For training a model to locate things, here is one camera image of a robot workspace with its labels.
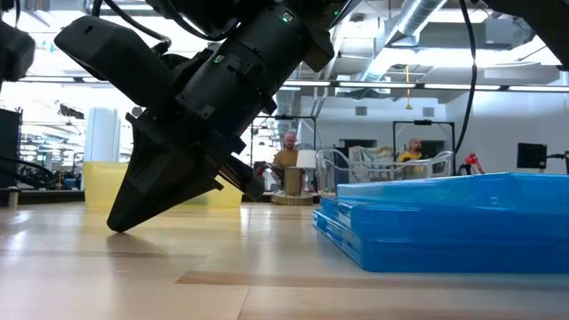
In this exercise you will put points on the white crumpled sheet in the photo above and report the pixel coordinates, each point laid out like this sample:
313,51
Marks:
369,155

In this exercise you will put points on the small black monitor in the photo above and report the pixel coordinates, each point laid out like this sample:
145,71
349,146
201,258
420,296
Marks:
531,155

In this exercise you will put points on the white lamp shade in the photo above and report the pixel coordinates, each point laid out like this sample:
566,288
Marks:
306,159

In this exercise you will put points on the black table edge rail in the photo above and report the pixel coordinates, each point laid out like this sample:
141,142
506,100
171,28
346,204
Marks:
49,195

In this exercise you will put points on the green exit sign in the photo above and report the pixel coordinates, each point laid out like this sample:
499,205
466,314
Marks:
41,157

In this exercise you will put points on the grey metal post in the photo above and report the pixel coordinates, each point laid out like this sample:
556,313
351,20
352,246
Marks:
13,197

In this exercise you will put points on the person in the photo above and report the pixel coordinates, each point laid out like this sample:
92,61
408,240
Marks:
288,159
411,155

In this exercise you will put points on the ceiling light strip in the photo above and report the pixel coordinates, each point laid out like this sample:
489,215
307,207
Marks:
378,85
44,79
462,86
538,88
91,80
311,83

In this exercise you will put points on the red black equipment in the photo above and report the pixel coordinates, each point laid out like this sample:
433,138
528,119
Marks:
272,172

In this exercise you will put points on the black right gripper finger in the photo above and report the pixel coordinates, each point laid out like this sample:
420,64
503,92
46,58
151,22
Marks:
151,191

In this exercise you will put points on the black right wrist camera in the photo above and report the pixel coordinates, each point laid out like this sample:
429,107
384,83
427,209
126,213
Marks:
111,53

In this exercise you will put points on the red desk lamp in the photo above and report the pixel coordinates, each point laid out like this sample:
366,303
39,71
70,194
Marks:
471,161

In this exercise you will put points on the clear plastic bin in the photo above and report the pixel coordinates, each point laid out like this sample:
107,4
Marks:
326,178

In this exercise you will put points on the black metal frame station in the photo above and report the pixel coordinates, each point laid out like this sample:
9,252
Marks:
302,117
422,122

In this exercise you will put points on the white column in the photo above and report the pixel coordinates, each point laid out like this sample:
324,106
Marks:
102,133

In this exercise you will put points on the wide silver ventilation duct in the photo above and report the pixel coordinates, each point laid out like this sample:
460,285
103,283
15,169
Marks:
418,13

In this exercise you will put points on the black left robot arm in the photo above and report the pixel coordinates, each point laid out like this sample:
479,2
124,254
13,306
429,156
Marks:
15,53

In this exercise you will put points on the yellow hanging pendant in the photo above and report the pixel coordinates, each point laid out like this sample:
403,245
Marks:
408,106

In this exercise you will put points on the blue plastic jewel case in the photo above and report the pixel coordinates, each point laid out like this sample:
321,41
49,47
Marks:
444,222
444,189
444,255

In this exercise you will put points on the yellow translucent plastic bin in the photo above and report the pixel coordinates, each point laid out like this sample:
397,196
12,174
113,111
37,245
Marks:
100,186

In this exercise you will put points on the grey wall vent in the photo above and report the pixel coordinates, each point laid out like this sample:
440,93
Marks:
428,111
361,110

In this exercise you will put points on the gold cylinder stand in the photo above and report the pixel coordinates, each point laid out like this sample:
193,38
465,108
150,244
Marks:
293,180

